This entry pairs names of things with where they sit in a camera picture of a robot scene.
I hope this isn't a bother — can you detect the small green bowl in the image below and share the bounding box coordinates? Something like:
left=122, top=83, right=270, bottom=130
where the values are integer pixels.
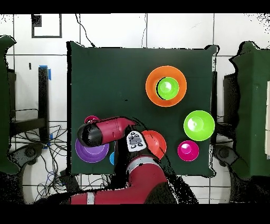
left=156, top=76, right=180, bottom=101

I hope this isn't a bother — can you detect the pink cup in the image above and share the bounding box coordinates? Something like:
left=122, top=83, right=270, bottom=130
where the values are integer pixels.
left=84, top=115, right=100, bottom=125

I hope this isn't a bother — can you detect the pink bowl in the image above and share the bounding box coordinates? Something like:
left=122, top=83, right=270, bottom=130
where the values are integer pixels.
left=177, top=140, right=200, bottom=162

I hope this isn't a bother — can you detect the large orange bowl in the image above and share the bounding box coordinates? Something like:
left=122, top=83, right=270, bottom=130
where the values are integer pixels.
left=145, top=65, right=188, bottom=108

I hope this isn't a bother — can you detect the red bowl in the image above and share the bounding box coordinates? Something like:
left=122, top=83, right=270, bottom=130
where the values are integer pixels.
left=140, top=129, right=167, bottom=161

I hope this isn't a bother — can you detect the dark green tablecloth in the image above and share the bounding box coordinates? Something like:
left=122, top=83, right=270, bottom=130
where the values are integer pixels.
left=66, top=41, right=218, bottom=178

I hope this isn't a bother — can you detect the purple bowl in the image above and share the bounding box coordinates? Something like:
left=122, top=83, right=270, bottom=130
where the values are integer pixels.
left=75, top=138, right=110, bottom=164

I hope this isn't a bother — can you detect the large green bowl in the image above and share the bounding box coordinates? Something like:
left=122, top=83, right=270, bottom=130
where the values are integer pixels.
left=183, top=110, right=216, bottom=142

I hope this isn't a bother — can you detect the blue tape strip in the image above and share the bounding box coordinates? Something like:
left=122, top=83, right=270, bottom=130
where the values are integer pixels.
left=38, top=64, right=52, bottom=81

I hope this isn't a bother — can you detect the black metal stand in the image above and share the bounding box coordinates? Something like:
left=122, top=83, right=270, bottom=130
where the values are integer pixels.
left=9, top=66, right=50, bottom=144

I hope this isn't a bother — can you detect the grey chair base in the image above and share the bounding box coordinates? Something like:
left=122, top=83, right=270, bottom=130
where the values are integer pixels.
left=8, top=143, right=45, bottom=166
left=213, top=144, right=239, bottom=167

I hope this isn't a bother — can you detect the green clothed side table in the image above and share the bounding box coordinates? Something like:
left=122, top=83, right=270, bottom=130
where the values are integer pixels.
left=228, top=41, right=270, bottom=180
left=0, top=35, right=21, bottom=175

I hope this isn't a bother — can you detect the black camera cable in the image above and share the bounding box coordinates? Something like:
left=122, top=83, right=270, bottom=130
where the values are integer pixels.
left=75, top=13, right=96, bottom=48

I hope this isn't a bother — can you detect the black cable tangle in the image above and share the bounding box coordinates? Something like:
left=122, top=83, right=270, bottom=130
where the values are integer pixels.
left=12, top=124, right=114, bottom=203

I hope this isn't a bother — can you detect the grey square floor frame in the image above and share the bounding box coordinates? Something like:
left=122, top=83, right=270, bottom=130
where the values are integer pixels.
left=31, top=14, right=63, bottom=39

